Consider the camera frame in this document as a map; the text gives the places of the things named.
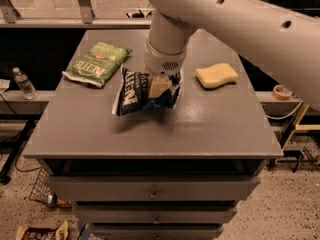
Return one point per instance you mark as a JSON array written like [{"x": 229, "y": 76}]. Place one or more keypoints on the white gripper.
[{"x": 162, "y": 63}]

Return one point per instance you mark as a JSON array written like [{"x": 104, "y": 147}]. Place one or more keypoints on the blue Kettle chip bag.
[{"x": 134, "y": 90}]

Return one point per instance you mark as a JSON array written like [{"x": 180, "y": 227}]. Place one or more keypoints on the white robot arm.
[{"x": 282, "y": 43}]

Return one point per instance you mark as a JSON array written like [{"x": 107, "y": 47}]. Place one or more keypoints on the green Kettle jalapeno chip bag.
[{"x": 98, "y": 65}]

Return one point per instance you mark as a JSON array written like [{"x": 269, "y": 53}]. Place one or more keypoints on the brown snack bag on floor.
[{"x": 32, "y": 233}]

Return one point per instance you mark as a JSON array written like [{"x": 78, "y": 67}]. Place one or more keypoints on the yellow sponge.
[{"x": 216, "y": 75}]

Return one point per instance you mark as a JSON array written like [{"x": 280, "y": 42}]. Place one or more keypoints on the grey drawer cabinet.
[{"x": 202, "y": 157}]

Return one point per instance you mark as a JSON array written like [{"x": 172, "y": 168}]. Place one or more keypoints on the top drawer knob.
[{"x": 154, "y": 195}]

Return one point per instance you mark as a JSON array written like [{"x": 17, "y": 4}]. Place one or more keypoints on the drawer knob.
[
  {"x": 156, "y": 221},
  {"x": 154, "y": 195}
]

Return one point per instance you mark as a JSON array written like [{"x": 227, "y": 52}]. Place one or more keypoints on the roll of tape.
[{"x": 280, "y": 92}]

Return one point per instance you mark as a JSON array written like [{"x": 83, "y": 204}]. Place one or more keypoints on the clear plastic water bottle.
[{"x": 24, "y": 83}]

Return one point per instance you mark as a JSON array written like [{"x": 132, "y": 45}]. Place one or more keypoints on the middle drawer knob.
[{"x": 156, "y": 221}]

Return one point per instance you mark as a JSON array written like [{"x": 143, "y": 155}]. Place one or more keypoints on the wire basket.
[{"x": 40, "y": 191}]

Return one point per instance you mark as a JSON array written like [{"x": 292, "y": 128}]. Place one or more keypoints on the metal railing frame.
[{"x": 73, "y": 13}]

